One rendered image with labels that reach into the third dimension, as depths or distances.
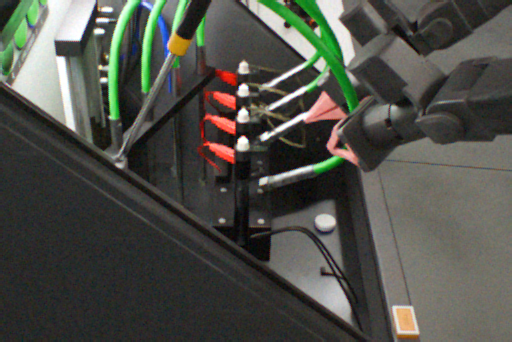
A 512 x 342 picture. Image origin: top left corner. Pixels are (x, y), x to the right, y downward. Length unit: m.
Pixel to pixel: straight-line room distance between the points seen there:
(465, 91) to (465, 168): 2.31
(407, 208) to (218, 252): 2.02
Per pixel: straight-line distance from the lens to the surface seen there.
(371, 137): 0.87
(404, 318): 1.09
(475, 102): 0.72
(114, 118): 1.11
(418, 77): 0.79
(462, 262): 2.61
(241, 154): 1.12
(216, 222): 1.18
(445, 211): 2.80
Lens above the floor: 1.78
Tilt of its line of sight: 36 degrees down
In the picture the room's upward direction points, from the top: straight up
